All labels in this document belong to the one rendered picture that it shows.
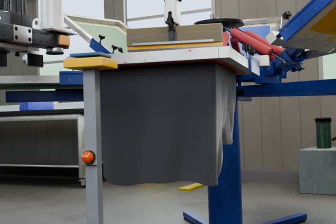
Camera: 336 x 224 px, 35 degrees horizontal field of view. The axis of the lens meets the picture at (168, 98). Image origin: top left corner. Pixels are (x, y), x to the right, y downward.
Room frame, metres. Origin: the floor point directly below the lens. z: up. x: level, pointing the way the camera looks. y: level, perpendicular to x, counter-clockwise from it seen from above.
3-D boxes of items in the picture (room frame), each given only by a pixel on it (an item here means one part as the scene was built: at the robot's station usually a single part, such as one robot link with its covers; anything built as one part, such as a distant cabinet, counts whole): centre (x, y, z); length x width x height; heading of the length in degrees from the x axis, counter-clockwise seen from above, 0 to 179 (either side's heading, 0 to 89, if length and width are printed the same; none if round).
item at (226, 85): (2.07, -0.21, 0.74); 0.46 x 0.04 x 0.42; 164
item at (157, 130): (1.90, 0.05, 0.74); 0.45 x 0.03 x 0.43; 74
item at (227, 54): (2.18, -0.03, 0.97); 0.79 x 0.58 x 0.04; 164
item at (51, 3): (2.22, 0.49, 1.21); 0.16 x 0.13 x 0.15; 63
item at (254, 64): (2.33, -0.36, 0.98); 0.30 x 0.05 x 0.07; 164
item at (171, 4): (2.19, -0.03, 1.20); 0.10 x 0.08 x 0.11; 164
